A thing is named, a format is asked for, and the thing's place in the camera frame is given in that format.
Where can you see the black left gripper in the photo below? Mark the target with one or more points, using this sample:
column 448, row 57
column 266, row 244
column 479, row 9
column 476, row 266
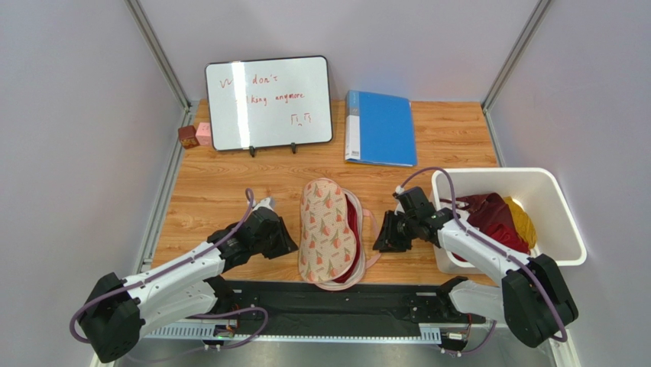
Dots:
column 283, row 237

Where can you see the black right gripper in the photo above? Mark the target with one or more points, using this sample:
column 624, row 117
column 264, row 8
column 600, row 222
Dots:
column 393, row 234

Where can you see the floral mesh laundry bag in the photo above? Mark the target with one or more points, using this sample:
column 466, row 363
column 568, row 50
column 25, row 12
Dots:
column 332, row 255

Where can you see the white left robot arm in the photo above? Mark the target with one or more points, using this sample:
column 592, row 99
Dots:
column 168, row 285

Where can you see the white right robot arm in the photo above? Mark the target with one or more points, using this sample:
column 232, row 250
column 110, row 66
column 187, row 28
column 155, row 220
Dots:
column 530, row 294

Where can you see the dark red clothes pile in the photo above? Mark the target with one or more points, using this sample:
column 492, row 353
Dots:
column 490, row 215

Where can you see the blue file folder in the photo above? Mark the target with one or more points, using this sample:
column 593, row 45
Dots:
column 379, row 130

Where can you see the pink cube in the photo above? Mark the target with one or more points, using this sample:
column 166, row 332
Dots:
column 204, row 134

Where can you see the yellow garment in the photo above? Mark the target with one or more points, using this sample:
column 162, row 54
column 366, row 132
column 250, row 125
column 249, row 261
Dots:
column 522, row 223

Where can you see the white dry-erase board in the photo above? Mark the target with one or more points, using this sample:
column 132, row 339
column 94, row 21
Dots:
column 257, row 104

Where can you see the brown cube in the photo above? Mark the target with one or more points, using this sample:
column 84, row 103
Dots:
column 187, row 137

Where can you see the white plastic bin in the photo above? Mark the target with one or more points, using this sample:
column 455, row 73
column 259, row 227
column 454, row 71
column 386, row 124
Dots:
column 538, row 193

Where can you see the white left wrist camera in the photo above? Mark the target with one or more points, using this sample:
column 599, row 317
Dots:
column 267, row 202

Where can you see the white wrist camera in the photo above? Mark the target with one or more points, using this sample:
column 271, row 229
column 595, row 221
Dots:
column 267, row 202
column 397, row 193

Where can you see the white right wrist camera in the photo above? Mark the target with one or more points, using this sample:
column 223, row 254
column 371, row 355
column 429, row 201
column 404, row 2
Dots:
column 397, row 193

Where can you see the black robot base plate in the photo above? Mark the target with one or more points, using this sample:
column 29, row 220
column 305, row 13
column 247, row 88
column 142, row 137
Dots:
column 364, row 310

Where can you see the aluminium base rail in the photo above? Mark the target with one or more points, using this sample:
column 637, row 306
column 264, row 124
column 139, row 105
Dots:
column 216, row 330

